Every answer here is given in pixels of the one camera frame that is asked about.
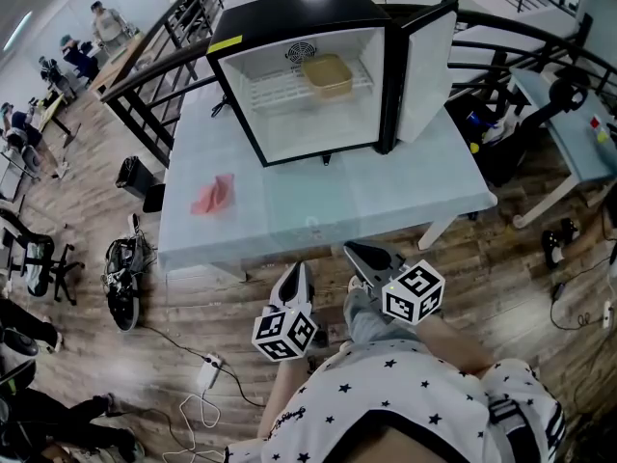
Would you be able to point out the white power strip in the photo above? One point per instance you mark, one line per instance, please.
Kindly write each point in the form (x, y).
(608, 315)
(209, 369)

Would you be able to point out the blue item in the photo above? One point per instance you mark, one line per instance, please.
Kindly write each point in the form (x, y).
(479, 119)

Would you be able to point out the black trash bin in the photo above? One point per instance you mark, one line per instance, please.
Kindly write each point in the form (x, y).
(135, 179)

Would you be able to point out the small yellow item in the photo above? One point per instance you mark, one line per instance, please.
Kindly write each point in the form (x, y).
(602, 137)

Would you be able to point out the person's left forearm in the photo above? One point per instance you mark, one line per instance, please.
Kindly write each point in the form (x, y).
(284, 393)

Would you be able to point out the pink cloth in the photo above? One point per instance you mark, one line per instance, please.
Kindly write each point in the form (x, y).
(214, 198)

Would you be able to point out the light blue side table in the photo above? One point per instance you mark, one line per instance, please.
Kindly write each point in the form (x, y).
(578, 157)

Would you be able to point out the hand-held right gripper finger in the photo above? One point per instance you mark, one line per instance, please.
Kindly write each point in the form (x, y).
(376, 251)
(364, 265)

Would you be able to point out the person's right forearm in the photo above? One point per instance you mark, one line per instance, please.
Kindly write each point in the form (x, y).
(448, 345)

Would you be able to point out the white star-print shirt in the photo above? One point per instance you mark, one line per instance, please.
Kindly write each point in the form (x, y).
(385, 389)

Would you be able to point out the yellow ball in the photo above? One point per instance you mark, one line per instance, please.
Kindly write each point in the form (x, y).
(475, 147)

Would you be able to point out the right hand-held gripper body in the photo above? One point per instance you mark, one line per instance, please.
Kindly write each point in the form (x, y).
(414, 292)

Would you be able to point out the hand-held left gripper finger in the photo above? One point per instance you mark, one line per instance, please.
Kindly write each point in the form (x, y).
(284, 287)
(307, 287)

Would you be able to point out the person's white shoe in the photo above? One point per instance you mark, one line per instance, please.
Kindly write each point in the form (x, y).
(355, 285)

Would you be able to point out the black bulky object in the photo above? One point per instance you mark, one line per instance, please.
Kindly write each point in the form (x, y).
(506, 162)

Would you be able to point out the tan rectangular tray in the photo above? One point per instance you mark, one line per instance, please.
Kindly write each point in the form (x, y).
(328, 73)

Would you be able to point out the black rectangular case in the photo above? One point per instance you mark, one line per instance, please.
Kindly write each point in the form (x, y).
(154, 198)

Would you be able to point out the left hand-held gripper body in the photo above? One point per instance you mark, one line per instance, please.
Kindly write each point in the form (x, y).
(284, 335)

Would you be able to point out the black mini fridge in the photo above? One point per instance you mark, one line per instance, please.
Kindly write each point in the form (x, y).
(299, 12)

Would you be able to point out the black and white shoe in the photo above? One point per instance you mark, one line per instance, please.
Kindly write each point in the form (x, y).
(551, 249)
(570, 229)

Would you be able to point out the person's jeans leg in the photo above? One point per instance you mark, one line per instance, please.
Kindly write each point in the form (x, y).
(371, 321)

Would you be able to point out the black office chair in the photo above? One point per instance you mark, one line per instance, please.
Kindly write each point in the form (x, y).
(43, 263)

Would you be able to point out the wooden table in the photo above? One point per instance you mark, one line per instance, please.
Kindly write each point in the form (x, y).
(53, 111)
(115, 63)

